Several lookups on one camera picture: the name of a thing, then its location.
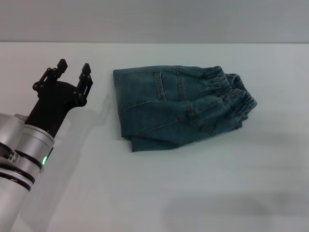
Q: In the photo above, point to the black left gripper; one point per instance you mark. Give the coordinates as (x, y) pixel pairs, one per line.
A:
(53, 104)

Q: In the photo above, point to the blue denim shorts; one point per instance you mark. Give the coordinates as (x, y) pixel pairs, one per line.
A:
(183, 108)

